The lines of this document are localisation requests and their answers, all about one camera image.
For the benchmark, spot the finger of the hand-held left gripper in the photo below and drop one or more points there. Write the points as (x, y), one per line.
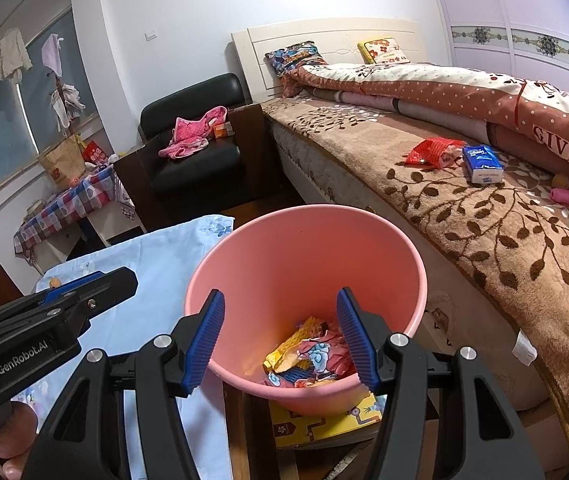
(119, 280)
(64, 312)

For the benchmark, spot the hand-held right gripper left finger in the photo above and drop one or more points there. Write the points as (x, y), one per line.
(204, 345)

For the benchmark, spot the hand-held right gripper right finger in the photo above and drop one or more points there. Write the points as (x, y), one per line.
(359, 342)

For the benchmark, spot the printed snack wrapper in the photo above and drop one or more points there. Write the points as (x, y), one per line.
(324, 355)

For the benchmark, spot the yellow snack wrapper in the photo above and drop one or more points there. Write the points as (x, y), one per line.
(289, 350)

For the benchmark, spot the pink plastic bucket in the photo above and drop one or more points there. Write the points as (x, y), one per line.
(304, 260)

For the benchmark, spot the person's left hand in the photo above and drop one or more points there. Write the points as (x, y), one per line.
(17, 440)

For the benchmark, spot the walnut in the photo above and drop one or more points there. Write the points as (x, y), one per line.
(55, 283)

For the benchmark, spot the light blue tablecloth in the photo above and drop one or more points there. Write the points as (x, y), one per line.
(154, 260)

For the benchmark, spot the white side table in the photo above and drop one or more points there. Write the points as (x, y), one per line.
(114, 225)

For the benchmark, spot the checkered tablecloth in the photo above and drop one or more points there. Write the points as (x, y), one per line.
(64, 210)

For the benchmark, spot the yellow printed box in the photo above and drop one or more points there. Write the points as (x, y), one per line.
(324, 425)

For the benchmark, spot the red shopping bag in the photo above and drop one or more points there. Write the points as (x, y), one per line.
(93, 154)

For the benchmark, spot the brown paper bag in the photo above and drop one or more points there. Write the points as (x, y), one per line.
(62, 162)

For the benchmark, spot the black leather armchair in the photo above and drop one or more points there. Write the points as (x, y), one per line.
(194, 170)

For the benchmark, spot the bed with brown blanket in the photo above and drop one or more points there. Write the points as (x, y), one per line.
(464, 220)

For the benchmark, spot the pink dotted clothes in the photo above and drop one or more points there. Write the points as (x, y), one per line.
(189, 132)

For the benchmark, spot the small orange box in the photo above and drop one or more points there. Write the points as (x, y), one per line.
(223, 130)

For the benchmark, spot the white clothes on rack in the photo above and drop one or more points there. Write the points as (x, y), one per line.
(67, 102)

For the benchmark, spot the quilted mattress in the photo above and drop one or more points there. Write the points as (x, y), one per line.
(314, 160)

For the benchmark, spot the red snack packet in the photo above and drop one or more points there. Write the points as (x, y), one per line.
(432, 152)

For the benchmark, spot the blue tissue pack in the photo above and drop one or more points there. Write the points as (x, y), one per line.
(481, 165)

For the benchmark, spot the lilac hanging garment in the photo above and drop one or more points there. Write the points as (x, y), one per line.
(54, 55)

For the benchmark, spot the small yellow ball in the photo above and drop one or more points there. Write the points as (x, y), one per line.
(560, 180)

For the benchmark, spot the brown dotted quilt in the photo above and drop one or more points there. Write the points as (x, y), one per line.
(464, 95)

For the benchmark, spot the colourful printed pillow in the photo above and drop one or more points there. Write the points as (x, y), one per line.
(297, 60)

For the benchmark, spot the yellow floral pillow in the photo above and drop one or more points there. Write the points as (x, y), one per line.
(384, 50)

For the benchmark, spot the cream bed headboard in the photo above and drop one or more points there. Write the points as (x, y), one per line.
(324, 32)

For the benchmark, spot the lilac wardrobe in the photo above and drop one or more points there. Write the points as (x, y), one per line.
(504, 10)

